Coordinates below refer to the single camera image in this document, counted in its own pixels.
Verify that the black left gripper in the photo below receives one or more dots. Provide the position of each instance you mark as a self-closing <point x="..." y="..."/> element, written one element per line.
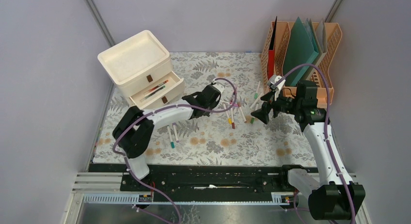
<point x="213" y="104"/>

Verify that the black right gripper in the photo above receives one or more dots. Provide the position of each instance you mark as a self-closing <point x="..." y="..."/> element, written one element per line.
<point x="262" y="114"/>

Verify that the orange clear pen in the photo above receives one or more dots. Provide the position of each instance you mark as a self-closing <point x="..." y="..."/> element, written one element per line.
<point x="156" y="87"/>

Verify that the green clear pen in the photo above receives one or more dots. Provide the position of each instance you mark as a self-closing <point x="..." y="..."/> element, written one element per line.
<point x="152" y="93"/>

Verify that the red file folder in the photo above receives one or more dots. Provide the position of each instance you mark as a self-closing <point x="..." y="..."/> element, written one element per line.
<point x="271" y="52"/>

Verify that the teal file folder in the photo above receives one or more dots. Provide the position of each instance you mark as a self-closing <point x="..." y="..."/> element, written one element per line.
<point x="300" y="49"/>

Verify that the cream drawer unit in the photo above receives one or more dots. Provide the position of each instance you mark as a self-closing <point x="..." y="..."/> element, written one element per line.
<point x="138" y="64"/>

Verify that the beige file folder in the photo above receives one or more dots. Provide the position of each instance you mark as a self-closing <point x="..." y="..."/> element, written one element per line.
<point x="318" y="39"/>

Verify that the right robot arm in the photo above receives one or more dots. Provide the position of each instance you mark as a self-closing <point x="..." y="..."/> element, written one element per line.
<point x="335" y="196"/>

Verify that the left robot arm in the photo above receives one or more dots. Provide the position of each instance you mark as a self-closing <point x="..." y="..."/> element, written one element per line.
<point x="134" y="131"/>

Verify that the floral desk mat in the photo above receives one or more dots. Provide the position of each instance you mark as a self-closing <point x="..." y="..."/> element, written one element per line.
<point x="211" y="140"/>

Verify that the light green capped marker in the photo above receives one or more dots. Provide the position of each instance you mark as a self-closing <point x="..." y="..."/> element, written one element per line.
<point x="256" y="94"/>

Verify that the yellow capped white marker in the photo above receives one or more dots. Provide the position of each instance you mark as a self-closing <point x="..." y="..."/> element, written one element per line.
<point x="227" y="114"/>

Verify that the dark red capped white marker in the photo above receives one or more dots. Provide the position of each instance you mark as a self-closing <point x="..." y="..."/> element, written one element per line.
<point x="232" y="118"/>

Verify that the purple capped white marker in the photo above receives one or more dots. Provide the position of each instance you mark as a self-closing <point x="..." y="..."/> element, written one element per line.
<point x="175" y="132"/>

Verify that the teal capped white marker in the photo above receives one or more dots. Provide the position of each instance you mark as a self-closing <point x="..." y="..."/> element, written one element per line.
<point x="170" y="137"/>

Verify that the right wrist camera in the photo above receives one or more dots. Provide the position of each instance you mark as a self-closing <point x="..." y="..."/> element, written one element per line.
<point x="276" y="83"/>

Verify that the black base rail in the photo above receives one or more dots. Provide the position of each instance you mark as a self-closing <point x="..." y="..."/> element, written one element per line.
<point x="170" y="178"/>

